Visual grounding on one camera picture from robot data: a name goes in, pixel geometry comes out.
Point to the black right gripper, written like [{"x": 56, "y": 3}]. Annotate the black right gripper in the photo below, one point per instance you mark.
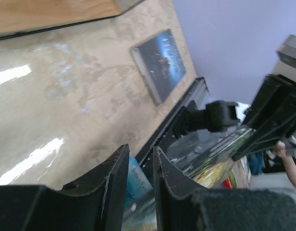
[{"x": 272, "y": 115}]

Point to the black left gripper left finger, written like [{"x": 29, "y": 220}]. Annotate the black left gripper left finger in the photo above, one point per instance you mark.
[{"x": 95, "y": 201}]

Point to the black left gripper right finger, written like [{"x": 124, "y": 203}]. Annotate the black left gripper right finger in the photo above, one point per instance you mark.
[{"x": 182, "y": 204}]

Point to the green yellow fantasy book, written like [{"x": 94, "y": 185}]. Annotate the green yellow fantasy book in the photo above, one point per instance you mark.
[{"x": 203, "y": 156}]

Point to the bare human forearm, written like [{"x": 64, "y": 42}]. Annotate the bare human forearm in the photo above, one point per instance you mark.
[{"x": 290, "y": 169}]

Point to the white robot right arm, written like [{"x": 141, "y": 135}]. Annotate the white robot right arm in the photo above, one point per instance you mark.
[{"x": 216, "y": 117}]

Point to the bare human hand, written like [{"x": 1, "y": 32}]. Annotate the bare human hand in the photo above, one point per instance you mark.
[{"x": 280, "y": 149}]

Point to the blue book at bottom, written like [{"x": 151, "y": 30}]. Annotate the blue book at bottom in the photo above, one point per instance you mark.
[{"x": 137, "y": 183}]

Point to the dark Wuthering Heights book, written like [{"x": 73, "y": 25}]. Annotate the dark Wuthering Heights book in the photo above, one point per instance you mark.
[{"x": 160, "y": 64}]

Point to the wooden shelf with wire frame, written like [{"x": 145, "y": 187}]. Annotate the wooden shelf with wire frame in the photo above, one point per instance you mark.
[{"x": 22, "y": 17}]

